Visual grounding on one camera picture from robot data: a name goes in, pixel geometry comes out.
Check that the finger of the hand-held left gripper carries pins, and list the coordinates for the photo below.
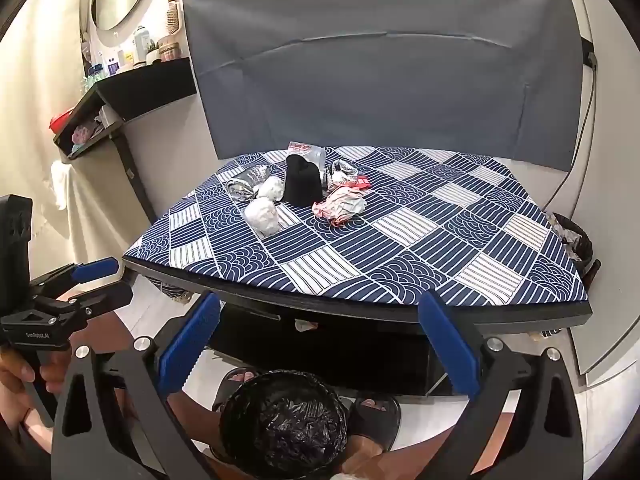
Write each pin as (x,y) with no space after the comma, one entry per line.
(95,269)
(107,297)

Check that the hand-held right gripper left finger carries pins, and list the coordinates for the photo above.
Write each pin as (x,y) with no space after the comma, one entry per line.
(192,345)

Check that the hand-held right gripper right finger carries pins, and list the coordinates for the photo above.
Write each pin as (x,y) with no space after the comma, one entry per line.
(447,345)

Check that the bin with black bag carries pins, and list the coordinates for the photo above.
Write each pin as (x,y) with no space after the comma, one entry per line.
(285,425)

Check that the white tissue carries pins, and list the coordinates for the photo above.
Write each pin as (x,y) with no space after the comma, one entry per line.
(261,215)
(271,189)

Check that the black knit sock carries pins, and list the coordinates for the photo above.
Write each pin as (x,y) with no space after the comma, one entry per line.
(302,182)

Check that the clear plastic cup red print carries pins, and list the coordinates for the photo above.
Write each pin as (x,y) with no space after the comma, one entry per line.
(312,152)

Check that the person's left hand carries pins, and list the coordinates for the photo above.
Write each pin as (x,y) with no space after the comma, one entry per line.
(12,385)

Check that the black sandal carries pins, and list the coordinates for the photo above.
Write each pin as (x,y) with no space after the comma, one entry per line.
(385,427)
(225,387)

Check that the beige hanging cloth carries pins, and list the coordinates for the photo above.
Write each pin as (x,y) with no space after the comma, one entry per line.
(105,210)

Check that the white hanging towel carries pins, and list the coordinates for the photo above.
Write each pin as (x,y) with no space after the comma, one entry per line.
(60,185)

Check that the person's right leg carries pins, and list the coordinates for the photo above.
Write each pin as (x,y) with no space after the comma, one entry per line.
(374,404)

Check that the blue white patterned tablecloth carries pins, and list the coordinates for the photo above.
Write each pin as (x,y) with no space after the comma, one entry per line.
(425,240)

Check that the small black lined bin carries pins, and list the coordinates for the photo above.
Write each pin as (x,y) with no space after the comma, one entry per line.
(580,247)

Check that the silver foil wrapper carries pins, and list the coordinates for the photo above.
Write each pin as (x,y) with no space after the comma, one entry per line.
(242,185)
(340,170)

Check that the red white crumpled wrapper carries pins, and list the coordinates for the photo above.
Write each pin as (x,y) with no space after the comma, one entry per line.
(340,205)

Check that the small potted plant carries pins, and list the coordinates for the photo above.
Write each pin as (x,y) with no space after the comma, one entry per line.
(152,51)

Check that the white bottle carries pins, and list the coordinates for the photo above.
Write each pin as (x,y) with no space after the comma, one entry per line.
(141,45)

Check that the pink jar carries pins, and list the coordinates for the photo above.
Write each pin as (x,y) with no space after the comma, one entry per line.
(170,50)

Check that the wooden hairbrush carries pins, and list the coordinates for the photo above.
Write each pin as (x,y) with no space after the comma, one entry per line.
(173,15)

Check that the black wall shelf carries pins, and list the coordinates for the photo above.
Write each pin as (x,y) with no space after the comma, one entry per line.
(145,90)

